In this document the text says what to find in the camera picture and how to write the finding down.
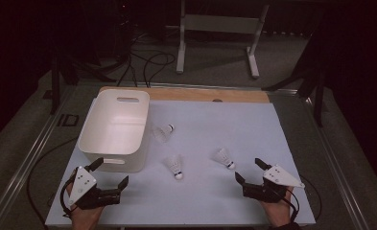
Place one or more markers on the black tripod stand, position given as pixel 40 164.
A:
pixel 318 102
pixel 55 89

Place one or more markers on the aluminium floor rail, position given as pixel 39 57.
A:
pixel 336 166
pixel 26 166

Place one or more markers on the white shuttlecock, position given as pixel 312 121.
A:
pixel 163 132
pixel 223 157
pixel 174 165

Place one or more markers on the person's left hand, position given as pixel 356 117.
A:
pixel 85 218

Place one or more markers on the white metal stand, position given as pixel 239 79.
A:
pixel 221 24

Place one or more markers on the person's right hand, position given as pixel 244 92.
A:
pixel 278 212

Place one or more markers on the light blue table mat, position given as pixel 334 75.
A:
pixel 208 198

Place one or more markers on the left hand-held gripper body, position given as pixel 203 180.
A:
pixel 82 185

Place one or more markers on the wooden table board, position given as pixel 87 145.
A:
pixel 183 95

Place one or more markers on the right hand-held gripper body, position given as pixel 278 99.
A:
pixel 280 177

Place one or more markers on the white plastic bin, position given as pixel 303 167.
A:
pixel 119 127

